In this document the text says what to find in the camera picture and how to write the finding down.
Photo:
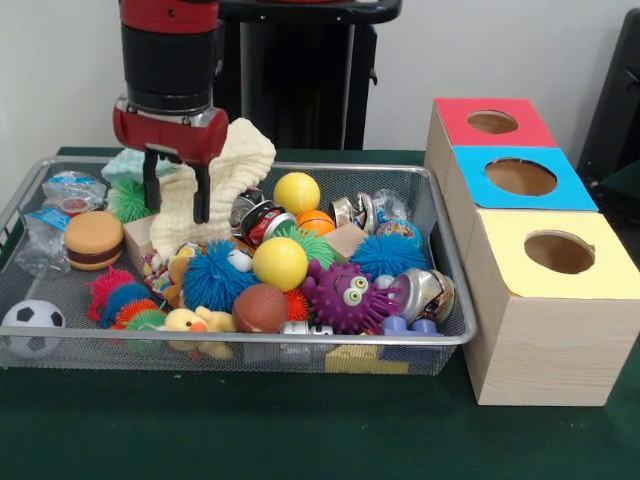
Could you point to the blue spiky rubber ball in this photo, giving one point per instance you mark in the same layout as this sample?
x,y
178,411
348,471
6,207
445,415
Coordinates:
x,y
215,275
389,257

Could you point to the brown toy football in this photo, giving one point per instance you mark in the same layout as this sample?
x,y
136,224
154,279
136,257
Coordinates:
x,y
260,309

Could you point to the toy hamburger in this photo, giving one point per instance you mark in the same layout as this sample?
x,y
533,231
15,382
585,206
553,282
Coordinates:
x,y
94,240

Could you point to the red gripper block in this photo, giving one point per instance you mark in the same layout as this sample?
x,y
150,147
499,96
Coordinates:
x,y
170,135

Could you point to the shallow mesh bin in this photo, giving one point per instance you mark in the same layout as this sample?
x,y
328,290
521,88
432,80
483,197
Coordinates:
x,y
250,357

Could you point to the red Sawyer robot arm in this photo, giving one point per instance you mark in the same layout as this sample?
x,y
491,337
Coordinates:
x,y
170,55

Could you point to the multicolour spiky caterpillar toy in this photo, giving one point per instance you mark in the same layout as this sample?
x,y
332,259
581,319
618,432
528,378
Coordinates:
x,y
127,302

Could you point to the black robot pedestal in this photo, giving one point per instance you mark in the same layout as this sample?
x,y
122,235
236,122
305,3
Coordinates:
x,y
310,90

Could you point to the purple spiky monster toy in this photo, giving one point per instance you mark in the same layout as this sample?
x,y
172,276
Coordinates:
x,y
340,300

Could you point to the mint green cloth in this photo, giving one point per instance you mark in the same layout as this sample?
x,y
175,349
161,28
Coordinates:
x,y
125,165

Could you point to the yellow smiley ball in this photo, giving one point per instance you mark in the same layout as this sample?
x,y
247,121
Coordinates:
x,y
280,264

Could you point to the dark green side-table cloth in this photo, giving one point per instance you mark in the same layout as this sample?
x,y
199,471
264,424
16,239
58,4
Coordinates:
x,y
625,189

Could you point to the black stand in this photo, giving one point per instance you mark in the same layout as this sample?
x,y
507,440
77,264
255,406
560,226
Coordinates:
x,y
615,100

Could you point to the plain wooden cube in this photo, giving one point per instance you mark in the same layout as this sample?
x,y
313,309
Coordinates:
x,y
137,237

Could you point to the plain yellow ball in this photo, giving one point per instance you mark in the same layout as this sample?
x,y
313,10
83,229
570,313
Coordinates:
x,y
297,194

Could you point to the dark green table cloth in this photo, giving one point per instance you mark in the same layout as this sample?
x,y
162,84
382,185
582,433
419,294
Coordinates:
x,y
300,430

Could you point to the wooden box with three holes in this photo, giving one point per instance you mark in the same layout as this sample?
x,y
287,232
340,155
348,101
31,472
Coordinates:
x,y
550,350

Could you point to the black and white soccer ball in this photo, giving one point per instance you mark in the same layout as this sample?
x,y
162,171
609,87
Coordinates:
x,y
34,317

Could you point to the cream waffle cloth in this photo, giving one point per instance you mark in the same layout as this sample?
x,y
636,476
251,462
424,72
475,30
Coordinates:
x,y
240,165

